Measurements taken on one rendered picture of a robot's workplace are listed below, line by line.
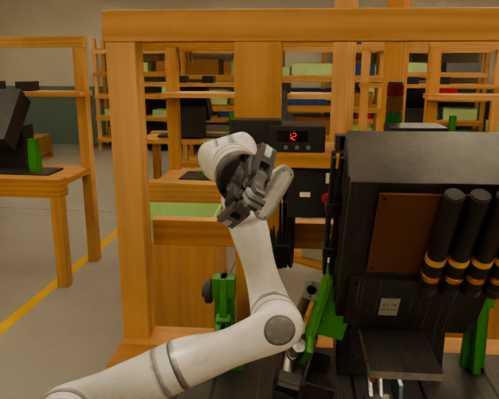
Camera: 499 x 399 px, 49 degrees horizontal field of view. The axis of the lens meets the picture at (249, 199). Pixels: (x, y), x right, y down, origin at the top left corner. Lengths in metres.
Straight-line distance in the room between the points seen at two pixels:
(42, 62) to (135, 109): 11.12
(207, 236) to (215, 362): 0.91
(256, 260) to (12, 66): 12.32
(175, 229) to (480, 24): 1.12
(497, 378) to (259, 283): 0.98
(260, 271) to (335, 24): 0.87
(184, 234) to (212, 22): 0.69
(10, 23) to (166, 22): 11.51
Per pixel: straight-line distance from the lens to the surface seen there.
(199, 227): 1.84
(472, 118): 11.08
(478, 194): 1.11
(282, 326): 0.97
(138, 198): 1.77
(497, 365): 1.89
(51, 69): 12.72
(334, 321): 1.44
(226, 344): 0.98
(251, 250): 0.97
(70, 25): 12.53
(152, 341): 1.92
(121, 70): 1.73
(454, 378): 1.77
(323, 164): 1.55
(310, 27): 1.65
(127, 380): 1.04
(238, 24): 1.66
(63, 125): 12.72
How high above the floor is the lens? 1.80
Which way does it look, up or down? 14 degrees down
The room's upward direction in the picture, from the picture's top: straight up
